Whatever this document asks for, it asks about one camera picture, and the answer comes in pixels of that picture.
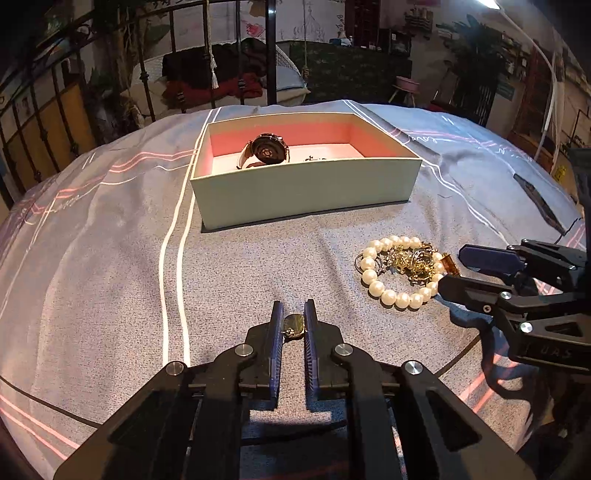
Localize white pearl bracelet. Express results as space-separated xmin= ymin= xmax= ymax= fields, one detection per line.
xmin=359 ymin=234 xmax=446 ymax=311

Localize small gold pendant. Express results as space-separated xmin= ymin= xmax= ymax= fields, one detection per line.
xmin=283 ymin=313 xmax=305 ymax=341

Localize gold chain jewelry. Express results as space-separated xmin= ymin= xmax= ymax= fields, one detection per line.
xmin=353 ymin=243 xmax=460 ymax=286

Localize wristwatch with tan strap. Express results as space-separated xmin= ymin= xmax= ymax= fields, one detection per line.
xmin=236 ymin=133 xmax=290 ymax=170

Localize black flat remote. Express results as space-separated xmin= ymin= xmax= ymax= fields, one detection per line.
xmin=513 ymin=173 xmax=566 ymax=235

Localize pale green open box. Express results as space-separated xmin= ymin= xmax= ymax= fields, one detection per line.
xmin=191 ymin=112 xmax=423 ymax=231

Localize pink stool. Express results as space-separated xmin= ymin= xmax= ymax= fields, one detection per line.
xmin=389 ymin=76 xmax=420 ymax=108

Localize white floor lamp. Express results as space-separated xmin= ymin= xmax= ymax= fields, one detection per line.
xmin=475 ymin=0 xmax=567 ymax=163

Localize red cushion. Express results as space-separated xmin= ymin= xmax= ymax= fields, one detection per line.
xmin=162 ymin=73 xmax=263 ymax=109

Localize white wicker swing chair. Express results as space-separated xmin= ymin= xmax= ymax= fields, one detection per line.
xmin=120 ymin=38 xmax=312 ymax=121

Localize black iron bed frame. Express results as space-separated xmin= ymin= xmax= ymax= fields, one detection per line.
xmin=1 ymin=1 xmax=277 ymax=206

